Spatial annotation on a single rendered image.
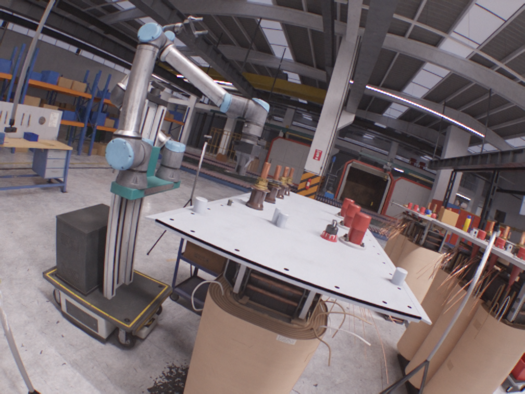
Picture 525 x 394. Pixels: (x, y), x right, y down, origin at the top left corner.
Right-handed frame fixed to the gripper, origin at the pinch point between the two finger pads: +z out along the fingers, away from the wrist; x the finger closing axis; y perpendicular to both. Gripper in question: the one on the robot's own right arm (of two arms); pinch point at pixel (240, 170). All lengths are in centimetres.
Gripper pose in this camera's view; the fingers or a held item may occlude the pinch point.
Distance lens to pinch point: 119.0
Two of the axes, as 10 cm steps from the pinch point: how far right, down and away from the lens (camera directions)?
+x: 6.9, 3.2, -6.5
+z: -2.9, 9.4, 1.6
